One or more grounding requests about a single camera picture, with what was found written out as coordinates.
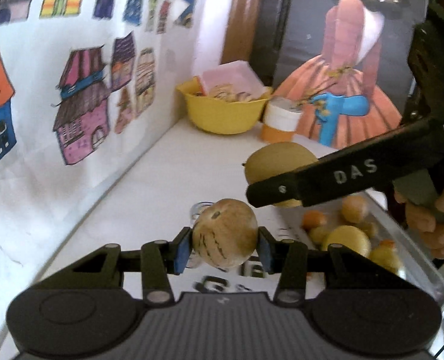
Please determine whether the large yellow lemon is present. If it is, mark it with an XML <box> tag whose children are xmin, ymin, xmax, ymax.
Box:
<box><xmin>321</xmin><ymin>225</ymin><xmax>372</xmax><ymax>257</ymax></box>

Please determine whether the brown-green apple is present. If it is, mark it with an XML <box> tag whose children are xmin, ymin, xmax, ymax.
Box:
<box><xmin>369</xmin><ymin>245</ymin><xmax>403</xmax><ymax>275</ymax></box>

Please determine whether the tan wooden round fruit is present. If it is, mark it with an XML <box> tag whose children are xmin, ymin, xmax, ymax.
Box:
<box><xmin>192</xmin><ymin>198</ymin><xmax>259</xmax><ymax>269</ymax></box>

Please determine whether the yellow-green pear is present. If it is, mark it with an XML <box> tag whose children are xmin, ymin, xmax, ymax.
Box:
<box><xmin>243</xmin><ymin>140</ymin><xmax>319</xmax><ymax>208</ymax></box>

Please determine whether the small orange tangerine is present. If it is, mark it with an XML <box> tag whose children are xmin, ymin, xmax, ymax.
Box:
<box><xmin>301</xmin><ymin>210</ymin><xmax>328</xmax><ymax>230</ymax></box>
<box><xmin>379</xmin><ymin>239</ymin><xmax>396</xmax><ymax>250</ymax></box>

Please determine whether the person's right hand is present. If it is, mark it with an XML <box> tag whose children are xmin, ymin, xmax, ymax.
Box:
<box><xmin>394</xmin><ymin>191</ymin><xmax>444</xmax><ymax>259</ymax></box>

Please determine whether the small yellow-green fruit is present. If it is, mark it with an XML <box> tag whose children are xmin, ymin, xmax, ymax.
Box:
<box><xmin>308</xmin><ymin>226</ymin><xmax>332</xmax><ymax>247</ymax></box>

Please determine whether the tan round walnut fruit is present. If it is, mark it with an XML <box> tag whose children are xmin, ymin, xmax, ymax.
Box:
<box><xmin>341</xmin><ymin>195</ymin><xmax>369</xmax><ymax>224</ymax></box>

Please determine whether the metal tray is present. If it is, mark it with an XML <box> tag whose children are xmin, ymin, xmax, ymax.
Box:
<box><xmin>277</xmin><ymin>192</ymin><xmax>444</xmax><ymax>316</ymax></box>

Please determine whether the small olive-green fruit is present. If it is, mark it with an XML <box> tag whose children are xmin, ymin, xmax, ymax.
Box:
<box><xmin>357</xmin><ymin>221</ymin><xmax>379</xmax><ymax>239</ymax></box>

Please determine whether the painting of orange dress woman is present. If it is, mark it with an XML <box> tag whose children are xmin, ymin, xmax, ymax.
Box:
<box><xmin>275</xmin><ymin>0</ymin><xmax>427</xmax><ymax>149</ymax></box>

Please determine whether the white orange cup vase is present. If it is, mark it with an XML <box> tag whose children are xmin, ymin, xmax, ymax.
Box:
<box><xmin>260</xmin><ymin>97</ymin><xmax>303</xmax><ymax>144</ymax></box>

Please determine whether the yellow plastic bowl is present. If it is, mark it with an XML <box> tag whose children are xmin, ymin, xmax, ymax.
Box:
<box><xmin>176</xmin><ymin>77</ymin><xmax>272</xmax><ymax>135</ymax></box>

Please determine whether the pink box in bowl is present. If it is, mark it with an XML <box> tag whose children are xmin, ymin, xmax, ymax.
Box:
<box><xmin>198</xmin><ymin>60</ymin><xmax>265</xmax><ymax>98</ymax></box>

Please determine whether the house drawings paper sheet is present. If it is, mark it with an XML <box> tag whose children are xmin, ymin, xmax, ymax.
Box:
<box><xmin>0</xmin><ymin>0</ymin><xmax>204</xmax><ymax>196</ymax></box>

